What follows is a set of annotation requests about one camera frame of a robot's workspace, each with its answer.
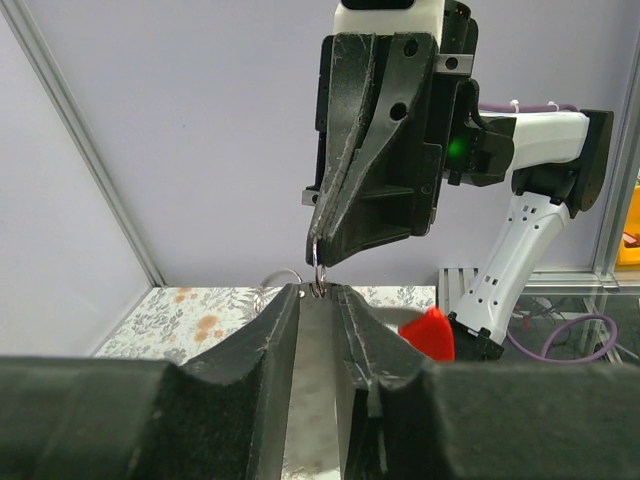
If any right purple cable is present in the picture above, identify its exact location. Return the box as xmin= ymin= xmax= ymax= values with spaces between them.
xmin=474 ymin=99 xmax=619 ymax=361

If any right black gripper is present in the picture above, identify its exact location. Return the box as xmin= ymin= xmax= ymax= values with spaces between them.
xmin=307 ymin=32 xmax=479 ymax=267

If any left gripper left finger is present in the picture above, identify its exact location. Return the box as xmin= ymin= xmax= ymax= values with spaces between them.
xmin=1 ymin=284 xmax=300 ymax=479

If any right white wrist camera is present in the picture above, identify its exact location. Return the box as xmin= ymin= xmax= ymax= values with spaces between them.
xmin=332 ymin=0 xmax=445 ymax=48

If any silver keyring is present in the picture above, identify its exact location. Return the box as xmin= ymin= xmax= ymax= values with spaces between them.
xmin=253 ymin=239 xmax=328 ymax=315

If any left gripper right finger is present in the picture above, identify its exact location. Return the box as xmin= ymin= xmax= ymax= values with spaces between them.
xmin=331 ymin=286 xmax=639 ymax=479

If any red handled metal key tool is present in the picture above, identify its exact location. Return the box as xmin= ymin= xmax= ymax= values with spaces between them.
xmin=281 ymin=286 xmax=437 ymax=479

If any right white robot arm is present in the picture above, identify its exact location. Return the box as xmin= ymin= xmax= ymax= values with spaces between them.
xmin=304 ymin=1 xmax=614 ymax=361

